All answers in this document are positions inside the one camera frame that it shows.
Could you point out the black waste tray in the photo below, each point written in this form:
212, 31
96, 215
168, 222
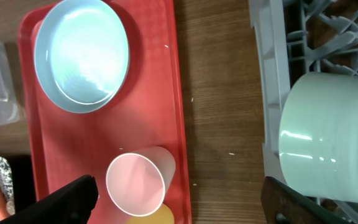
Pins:
23, 181

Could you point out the grey dishwasher rack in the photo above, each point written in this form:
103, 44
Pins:
295, 38

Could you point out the light blue plate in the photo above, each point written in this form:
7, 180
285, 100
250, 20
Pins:
81, 55

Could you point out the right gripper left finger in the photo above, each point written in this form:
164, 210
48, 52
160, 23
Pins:
71, 204

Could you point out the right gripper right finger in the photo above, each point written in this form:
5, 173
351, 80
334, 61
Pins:
281, 204

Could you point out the red serving tray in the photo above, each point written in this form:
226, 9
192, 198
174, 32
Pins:
146, 112

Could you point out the pink cup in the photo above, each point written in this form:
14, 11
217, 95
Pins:
137, 182

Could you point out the yellow cup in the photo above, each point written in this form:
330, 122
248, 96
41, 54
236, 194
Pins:
162, 216

